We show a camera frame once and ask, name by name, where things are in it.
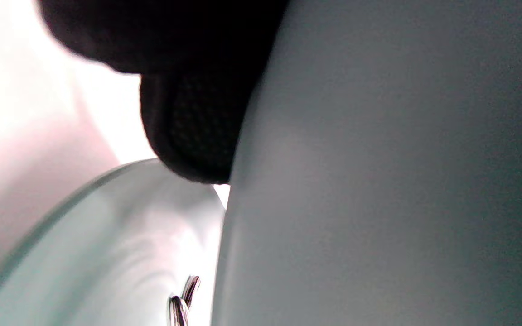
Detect teal round plate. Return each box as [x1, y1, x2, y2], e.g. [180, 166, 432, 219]
[211, 0, 522, 326]
[0, 158, 226, 326]

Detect person's left hand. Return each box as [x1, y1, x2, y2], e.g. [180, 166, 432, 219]
[38, 0, 290, 184]

